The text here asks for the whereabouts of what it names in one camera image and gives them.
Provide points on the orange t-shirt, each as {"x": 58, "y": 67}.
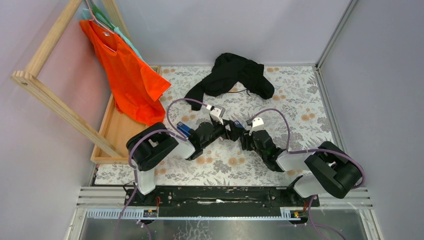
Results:
{"x": 136, "y": 87}

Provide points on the wooden tray base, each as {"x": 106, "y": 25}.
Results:
{"x": 117, "y": 128}

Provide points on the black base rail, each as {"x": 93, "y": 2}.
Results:
{"x": 221, "y": 202}

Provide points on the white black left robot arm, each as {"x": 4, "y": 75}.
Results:
{"x": 149, "y": 147}

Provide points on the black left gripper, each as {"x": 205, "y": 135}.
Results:
{"x": 233, "y": 132}

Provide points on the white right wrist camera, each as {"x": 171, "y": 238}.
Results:
{"x": 257, "y": 124}

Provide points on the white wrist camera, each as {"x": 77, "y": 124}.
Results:
{"x": 216, "y": 113}
{"x": 257, "y": 124}

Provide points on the pink clothes hanger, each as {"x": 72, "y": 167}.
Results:
{"x": 99, "y": 23}

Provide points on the black crumpled garment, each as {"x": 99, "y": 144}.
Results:
{"x": 228, "y": 70}

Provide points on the floral tablecloth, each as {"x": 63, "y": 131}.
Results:
{"x": 295, "y": 116}

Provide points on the teal hanging garment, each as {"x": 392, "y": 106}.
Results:
{"x": 86, "y": 15}

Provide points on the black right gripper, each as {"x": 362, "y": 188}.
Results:
{"x": 245, "y": 139}

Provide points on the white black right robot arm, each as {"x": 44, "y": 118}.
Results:
{"x": 331, "y": 170}

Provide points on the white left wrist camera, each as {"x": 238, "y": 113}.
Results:
{"x": 216, "y": 113}

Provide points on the blue stapler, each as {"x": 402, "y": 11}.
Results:
{"x": 239, "y": 126}
{"x": 184, "y": 129}

